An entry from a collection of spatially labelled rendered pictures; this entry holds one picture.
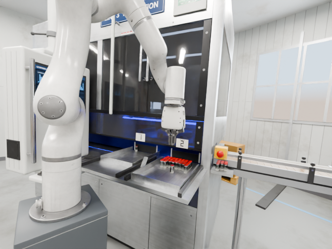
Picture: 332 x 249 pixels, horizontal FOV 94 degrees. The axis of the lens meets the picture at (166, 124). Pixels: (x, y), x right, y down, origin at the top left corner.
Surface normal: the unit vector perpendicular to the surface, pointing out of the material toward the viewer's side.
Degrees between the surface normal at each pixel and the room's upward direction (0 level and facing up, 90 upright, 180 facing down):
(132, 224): 90
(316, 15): 90
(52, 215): 0
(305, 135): 90
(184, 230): 90
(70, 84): 65
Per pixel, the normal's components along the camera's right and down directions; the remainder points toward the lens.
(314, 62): -0.76, 0.01
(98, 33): -0.44, 0.05
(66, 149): 0.68, 0.04
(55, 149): 0.18, 0.03
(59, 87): 0.41, -0.36
